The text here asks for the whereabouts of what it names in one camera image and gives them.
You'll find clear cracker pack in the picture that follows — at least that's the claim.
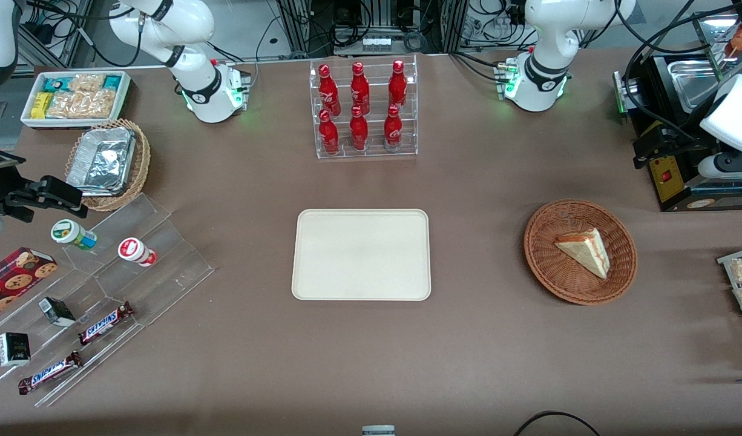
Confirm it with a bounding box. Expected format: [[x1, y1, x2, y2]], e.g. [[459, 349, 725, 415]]
[[46, 90, 117, 119], [68, 73, 106, 93]]

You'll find red cola bottle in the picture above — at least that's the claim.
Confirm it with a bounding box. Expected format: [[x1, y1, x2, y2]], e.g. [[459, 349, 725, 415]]
[[349, 106, 370, 153], [318, 64, 342, 117], [318, 109, 341, 156], [387, 59, 409, 110], [350, 62, 371, 116], [383, 105, 404, 151]]

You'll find steel food pan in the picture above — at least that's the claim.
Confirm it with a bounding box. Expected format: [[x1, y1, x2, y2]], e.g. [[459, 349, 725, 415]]
[[666, 59, 721, 111]]

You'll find aluminium foil tray stack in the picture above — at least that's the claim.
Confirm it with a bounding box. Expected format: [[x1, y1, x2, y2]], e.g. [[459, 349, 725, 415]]
[[66, 127, 137, 197]]

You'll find red cookie box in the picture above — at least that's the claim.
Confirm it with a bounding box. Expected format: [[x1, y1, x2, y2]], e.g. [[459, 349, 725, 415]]
[[0, 246, 59, 323]]

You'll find light wicker basket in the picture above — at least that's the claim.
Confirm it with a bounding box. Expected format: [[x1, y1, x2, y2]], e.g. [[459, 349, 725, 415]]
[[65, 118, 151, 212]]

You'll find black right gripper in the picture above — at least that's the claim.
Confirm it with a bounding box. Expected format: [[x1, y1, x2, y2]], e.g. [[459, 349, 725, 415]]
[[0, 175, 89, 222]]

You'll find black floor cable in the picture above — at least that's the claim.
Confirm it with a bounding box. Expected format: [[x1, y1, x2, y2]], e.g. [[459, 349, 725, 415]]
[[514, 410, 601, 436]]

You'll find brown wicker basket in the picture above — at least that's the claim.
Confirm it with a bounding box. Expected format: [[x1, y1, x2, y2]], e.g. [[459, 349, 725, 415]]
[[524, 199, 639, 306]]

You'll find red-lidded white cup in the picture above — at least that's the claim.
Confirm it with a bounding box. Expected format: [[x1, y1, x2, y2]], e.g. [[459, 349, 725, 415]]
[[117, 237, 159, 268]]

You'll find white plastic snack bin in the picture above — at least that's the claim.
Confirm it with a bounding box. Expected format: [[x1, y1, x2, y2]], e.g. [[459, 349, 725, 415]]
[[21, 70, 133, 130]]

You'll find brown snickers bar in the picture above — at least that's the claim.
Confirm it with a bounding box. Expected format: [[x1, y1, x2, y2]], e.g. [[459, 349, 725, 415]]
[[18, 351, 84, 396], [77, 301, 134, 346]]

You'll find triangular white sandwich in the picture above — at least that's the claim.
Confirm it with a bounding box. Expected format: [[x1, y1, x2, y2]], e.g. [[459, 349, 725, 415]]
[[554, 227, 611, 280]]

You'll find yellow snack packet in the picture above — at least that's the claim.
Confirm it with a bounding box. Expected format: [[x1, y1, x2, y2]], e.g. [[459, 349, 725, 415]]
[[30, 92, 54, 120]]

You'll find small black box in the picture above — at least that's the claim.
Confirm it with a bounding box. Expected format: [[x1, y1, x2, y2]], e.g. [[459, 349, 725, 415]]
[[38, 297, 77, 328], [0, 332, 31, 368]]

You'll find green-lidded white cup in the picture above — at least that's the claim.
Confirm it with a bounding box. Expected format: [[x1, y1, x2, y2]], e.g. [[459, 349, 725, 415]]
[[50, 219, 98, 252]]

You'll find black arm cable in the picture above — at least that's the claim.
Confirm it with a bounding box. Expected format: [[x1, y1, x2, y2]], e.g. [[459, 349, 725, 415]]
[[613, 0, 742, 146]]

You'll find clear acrylic stepped display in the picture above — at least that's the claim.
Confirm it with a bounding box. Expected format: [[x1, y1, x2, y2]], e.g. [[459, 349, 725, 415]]
[[0, 193, 215, 408]]

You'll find black hot food cabinet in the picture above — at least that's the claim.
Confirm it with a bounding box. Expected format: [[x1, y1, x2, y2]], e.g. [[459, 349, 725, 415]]
[[612, 9, 742, 213]]

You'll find clear acrylic bottle rack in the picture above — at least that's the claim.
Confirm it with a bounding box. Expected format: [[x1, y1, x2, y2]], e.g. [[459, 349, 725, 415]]
[[309, 54, 419, 160]]

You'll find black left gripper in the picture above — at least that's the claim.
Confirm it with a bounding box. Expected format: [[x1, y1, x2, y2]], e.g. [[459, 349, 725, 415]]
[[633, 120, 708, 170]]

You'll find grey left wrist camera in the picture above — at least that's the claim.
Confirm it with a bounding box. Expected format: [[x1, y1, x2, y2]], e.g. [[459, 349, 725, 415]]
[[697, 153, 742, 180]]

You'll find beige plastic tray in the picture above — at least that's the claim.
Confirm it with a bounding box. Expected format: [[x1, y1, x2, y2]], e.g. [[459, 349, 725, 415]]
[[291, 209, 432, 302]]

